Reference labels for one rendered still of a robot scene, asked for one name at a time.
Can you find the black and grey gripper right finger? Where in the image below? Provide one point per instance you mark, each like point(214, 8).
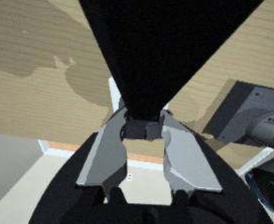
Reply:
point(192, 165)

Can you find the black frying pan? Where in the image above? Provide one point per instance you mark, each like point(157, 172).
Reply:
point(154, 47)

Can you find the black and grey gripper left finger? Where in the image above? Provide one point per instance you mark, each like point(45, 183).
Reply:
point(88, 176)

